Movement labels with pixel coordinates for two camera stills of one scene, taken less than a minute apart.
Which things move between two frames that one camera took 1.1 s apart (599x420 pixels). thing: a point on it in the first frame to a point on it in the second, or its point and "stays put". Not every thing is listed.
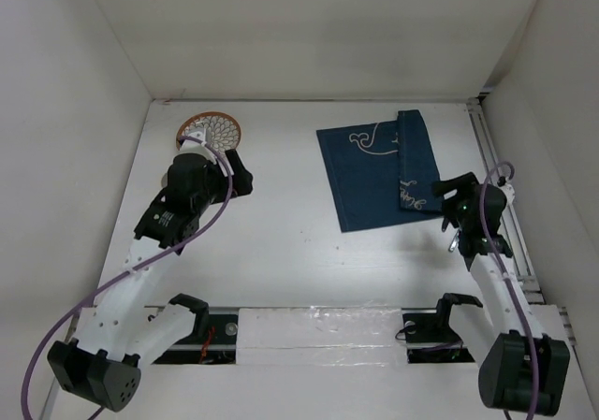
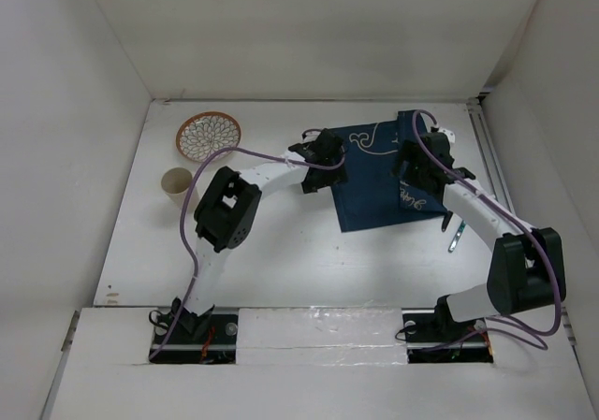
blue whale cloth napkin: x=382 y=173 stays put
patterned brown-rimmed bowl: x=222 y=132 stays put
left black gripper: x=241 y=178 to x=335 y=176
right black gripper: x=466 y=180 to x=409 y=152
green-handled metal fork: x=455 y=241 stays put
